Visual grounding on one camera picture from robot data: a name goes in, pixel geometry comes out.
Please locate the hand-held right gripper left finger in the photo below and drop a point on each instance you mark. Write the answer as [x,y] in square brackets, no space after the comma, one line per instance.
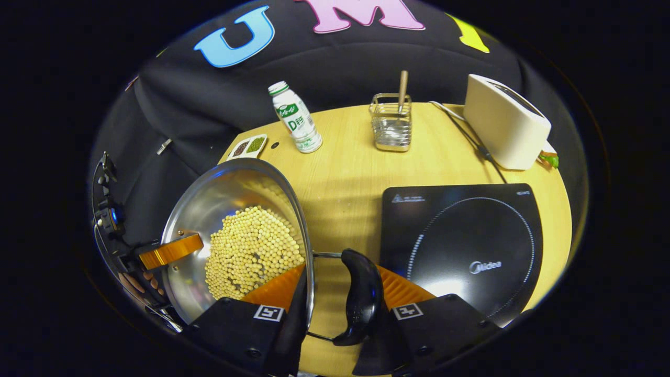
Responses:
[230,332]

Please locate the pile of yellow soybeans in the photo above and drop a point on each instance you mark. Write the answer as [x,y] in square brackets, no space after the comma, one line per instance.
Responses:
[251,246]

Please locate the black induction cooktop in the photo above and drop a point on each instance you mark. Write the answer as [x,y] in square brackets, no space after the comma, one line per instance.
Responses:
[471,230]

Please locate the wooden stick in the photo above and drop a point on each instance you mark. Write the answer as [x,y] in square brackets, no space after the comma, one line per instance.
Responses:
[402,89]

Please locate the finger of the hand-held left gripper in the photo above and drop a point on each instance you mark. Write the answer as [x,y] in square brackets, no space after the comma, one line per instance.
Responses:
[172,250]

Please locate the silver cloth clip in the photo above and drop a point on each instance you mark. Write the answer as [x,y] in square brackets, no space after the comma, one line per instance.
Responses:
[164,146]

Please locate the white toaster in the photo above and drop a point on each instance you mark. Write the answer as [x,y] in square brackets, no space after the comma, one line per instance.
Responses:
[502,125]

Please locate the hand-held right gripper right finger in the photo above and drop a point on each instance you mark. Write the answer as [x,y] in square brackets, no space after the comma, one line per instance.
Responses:
[445,330]

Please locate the sandwich with lettuce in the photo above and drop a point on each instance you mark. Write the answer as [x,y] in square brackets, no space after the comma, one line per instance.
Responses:
[548,157]

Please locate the white sectioned dish of beans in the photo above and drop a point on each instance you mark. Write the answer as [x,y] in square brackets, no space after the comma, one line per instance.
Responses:
[247,147]

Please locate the white bottle with green label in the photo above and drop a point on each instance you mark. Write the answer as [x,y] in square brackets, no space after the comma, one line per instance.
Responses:
[296,120]

